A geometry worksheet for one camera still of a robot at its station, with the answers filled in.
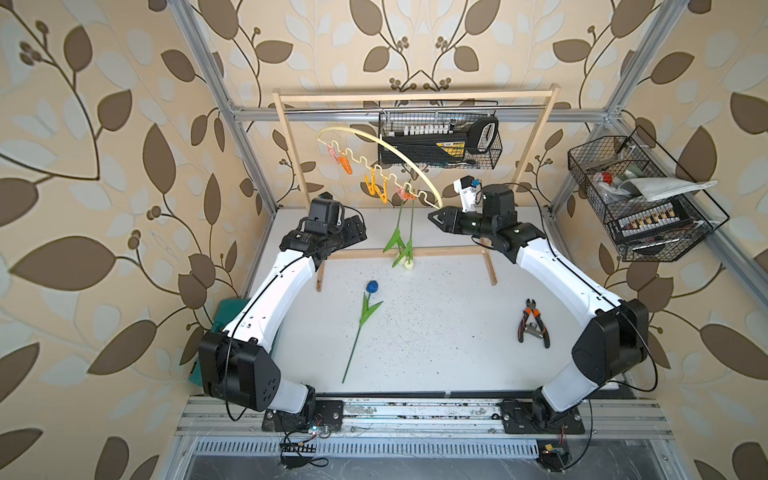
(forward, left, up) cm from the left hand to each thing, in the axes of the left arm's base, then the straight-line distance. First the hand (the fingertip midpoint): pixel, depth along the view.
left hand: (359, 227), depth 81 cm
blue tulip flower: (-11, -1, -26) cm, 28 cm away
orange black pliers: (-16, -52, -24) cm, 59 cm away
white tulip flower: (+6, -11, -14) cm, 18 cm away
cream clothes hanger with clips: (+10, -4, +8) cm, 14 cm away
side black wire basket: (+17, -69, +9) cm, 71 cm away
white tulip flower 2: (+4, -14, -17) cm, 23 cm away
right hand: (+2, -20, +2) cm, 20 cm away
